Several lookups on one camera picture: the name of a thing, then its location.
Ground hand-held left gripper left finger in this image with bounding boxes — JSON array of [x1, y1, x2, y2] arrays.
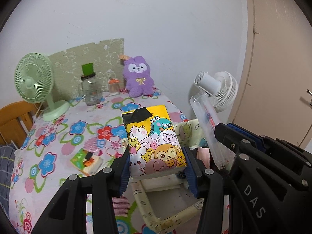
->
[[32, 144, 131, 234]]

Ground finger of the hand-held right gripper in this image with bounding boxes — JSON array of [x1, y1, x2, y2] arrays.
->
[[214, 123, 254, 161], [227, 124, 276, 149]]

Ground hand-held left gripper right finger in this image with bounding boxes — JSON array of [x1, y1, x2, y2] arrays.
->
[[183, 147, 231, 234]]

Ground long clear plastic packet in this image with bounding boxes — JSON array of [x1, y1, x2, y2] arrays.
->
[[190, 94, 231, 170]]

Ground yellow cartoon tissue pack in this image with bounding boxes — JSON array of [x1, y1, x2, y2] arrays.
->
[[121, 104, 188, 179]]

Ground flat pink packet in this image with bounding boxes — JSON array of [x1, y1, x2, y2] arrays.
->
[[197, 149, 212, 168]]

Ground green orange tissue pack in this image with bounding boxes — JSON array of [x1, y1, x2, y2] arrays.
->
[[70, 148, 104, 177]]

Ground white table fan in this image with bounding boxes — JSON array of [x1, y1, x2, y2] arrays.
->
[[194, 71, 238, 113]]

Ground beige door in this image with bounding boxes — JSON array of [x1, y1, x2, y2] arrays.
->
[[244, 0, 312, 149]]

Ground orange lidded swab container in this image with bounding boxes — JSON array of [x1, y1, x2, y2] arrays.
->
[[108, 77, 120, 96]]

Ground glass jar with lid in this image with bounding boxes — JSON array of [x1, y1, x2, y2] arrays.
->
[[78, 74, 101, 106]]

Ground purple plush toy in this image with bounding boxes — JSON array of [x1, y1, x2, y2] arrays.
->
[[122, 56, 154, 98]]

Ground green card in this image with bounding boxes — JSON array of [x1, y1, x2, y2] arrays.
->
[[82, 63, 95, 76]]

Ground grey striped cloth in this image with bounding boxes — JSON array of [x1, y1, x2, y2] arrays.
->
[[0, 145, 16, 193]]

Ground wooden chair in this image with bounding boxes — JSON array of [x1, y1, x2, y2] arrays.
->
[[0, 102, 41, 149]]

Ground green patterned board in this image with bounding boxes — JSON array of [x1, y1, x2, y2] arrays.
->
[[47, 38, 125, 101]]

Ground green table fan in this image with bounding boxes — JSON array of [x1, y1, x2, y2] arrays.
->
[[14, 52, 71, 122]]

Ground metal door handle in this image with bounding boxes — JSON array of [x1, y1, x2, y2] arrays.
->
[[300, 90, 312, 106]]

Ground white fan cable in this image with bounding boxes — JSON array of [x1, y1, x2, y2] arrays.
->
[[34, 102, 45, 119]]

